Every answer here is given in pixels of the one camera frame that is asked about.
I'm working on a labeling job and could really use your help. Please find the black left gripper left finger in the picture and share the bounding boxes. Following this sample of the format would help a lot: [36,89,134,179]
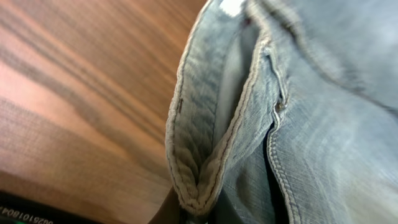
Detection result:
[149,188,180,224]

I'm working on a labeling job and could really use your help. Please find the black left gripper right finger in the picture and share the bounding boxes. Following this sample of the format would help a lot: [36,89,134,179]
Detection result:
[207,190,239,224]

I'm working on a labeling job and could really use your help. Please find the light blue denim shorts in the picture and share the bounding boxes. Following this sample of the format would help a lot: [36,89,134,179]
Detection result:
[165,0,397,223]

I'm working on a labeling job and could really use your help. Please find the black aluminium mounting rail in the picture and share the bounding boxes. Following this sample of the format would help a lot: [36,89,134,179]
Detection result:
[1,191,98,224]

